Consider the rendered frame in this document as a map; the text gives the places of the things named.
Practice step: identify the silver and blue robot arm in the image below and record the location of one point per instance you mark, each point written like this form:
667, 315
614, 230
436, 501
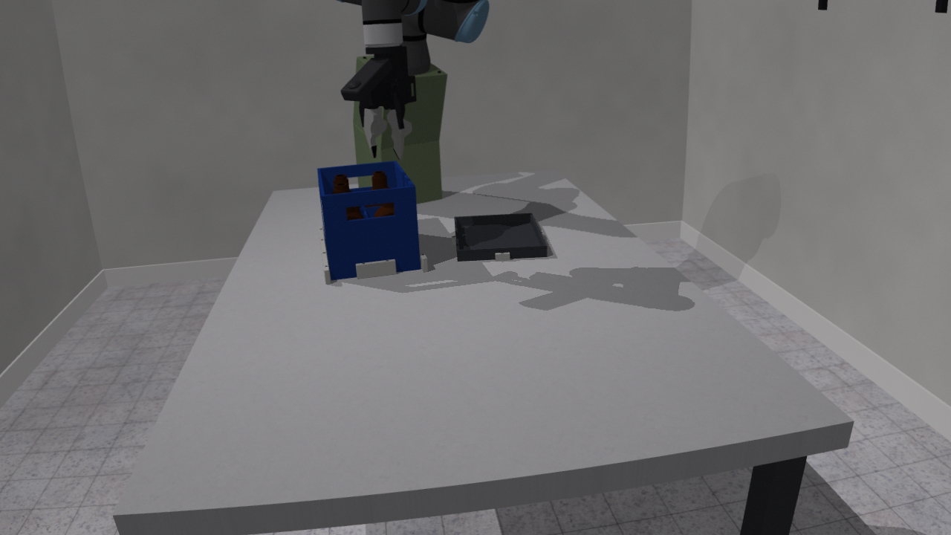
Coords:
459, 20

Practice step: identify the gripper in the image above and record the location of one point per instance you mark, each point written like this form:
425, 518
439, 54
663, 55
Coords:
389, 93

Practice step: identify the blue crate with dividers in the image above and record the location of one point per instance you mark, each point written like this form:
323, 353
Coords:
369, 239

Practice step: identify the brown bottle with blue label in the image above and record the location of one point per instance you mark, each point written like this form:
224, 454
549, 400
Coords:
385, 210

